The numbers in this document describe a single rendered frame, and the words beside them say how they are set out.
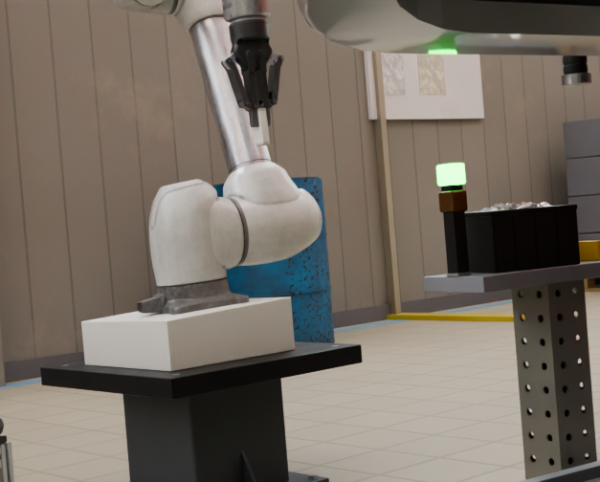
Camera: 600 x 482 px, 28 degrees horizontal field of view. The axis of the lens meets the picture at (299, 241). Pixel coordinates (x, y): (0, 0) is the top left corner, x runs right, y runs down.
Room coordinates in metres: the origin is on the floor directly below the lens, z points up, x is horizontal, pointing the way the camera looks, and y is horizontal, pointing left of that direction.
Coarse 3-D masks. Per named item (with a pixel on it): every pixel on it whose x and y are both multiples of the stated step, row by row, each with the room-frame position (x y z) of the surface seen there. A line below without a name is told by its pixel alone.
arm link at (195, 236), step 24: (168, 192) 2.55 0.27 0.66; (192, 192) 2.54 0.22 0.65; (216, 192) 2.60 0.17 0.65; (168, 216) 2.53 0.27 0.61; (192, 216) 2.52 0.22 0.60; (216, 216) 2.55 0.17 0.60; (168, 240) 2.52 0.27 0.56; (192, 240) 2.52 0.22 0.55; (216, 240) 2.54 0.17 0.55; (240, 240) 2.58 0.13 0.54; (168, 264) 2.53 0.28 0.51; (192, 264) 2.52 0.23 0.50; (216, 264) 2.55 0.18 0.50
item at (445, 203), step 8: (440, 192) 2.24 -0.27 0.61; (448, 192) 2.22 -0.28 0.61; (456, 192) 2.22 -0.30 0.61; (464, 192) 2.23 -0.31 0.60; (440, 200) 2.24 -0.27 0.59; (448, 200) 2.22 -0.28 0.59; (456, 200) 2.22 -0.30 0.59; (464, 200) 2.23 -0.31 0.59; (440, 208) 2.24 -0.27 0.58; (448, 208) 2.23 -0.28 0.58; (456, 208) 2.22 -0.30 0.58; (464, 208) 2.23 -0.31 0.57
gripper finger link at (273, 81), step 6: (282, 60) 2.32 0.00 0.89; (270, 66) 2.33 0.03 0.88; (276, 66) 2.31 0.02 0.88; (270, 72) 2.32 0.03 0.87; (276, 72) 2.31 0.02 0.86; (270, 78) 2.32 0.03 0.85; (276, 78) 2.31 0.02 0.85; (270, 84) 2.32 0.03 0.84; (276, 84) 2.31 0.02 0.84; (270, 90) 2.31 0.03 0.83; (276, 90) 2.31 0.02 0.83; (270, 96) 2.32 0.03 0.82; (276, 96) 2.31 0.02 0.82; (276, 102) 2.30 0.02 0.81
